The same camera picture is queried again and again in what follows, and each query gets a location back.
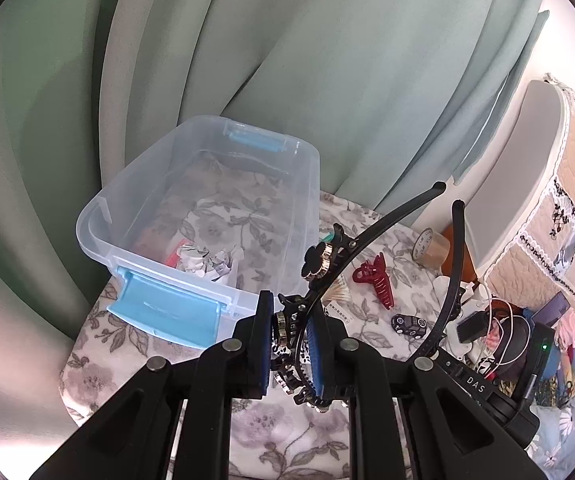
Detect clear tape roll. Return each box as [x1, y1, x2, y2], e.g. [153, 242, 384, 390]
[412, 228, 451, 270]

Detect brown wooden nightstand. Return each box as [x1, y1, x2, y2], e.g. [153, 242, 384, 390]
[440, 224, 478, 286]

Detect red hair claw clip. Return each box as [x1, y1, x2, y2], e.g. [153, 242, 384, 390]
[351, 254, 397, 310]

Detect clear plastic storage container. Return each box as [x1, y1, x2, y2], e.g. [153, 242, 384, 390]
[76, 115, 322, 348]

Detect pale green curtain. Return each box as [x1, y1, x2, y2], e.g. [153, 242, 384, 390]
[0, 0, 551, 441]

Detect floral grey blanket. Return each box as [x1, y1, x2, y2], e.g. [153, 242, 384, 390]
[60, 190, 473, 480]

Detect black charger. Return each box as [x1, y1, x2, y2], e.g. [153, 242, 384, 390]
[456, 311, 491, 345]

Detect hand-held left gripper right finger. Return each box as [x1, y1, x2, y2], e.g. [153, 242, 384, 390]
[306, 305, 551, 480]

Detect blue floral pillow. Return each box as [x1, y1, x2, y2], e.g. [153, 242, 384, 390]
[527, 395, 575, 480]

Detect crumpled white paper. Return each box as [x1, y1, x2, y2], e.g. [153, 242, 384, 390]
[177, 242, 245, 283]

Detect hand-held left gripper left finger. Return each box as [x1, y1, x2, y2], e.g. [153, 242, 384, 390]
[30, 290, 275, 480]

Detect grey padded headboard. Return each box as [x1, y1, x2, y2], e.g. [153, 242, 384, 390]
[462, 79, 575, 281]

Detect black headband with clover ornaments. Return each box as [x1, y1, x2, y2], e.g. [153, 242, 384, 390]
[270, 182, 465, 413]

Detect pink packet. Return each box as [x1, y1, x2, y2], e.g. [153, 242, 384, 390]
[140, 230, 188, 268]

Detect black round object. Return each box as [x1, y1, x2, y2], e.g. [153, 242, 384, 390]
[492, 317, 535, 381]

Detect black toy car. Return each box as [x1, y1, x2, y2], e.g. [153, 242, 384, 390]
[391, 312, 428, 337]

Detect white cable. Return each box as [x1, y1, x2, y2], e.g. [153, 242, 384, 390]
[482, 297, 531, 376]

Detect cotton swab packet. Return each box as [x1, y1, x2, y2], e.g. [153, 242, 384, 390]
[320, 280, 355, 323]

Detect white power strip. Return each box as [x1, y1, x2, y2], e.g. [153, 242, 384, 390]
[437, 280, 491, 361]

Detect dark blue box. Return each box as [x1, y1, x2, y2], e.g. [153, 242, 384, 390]
[535, 292, 571, 328]

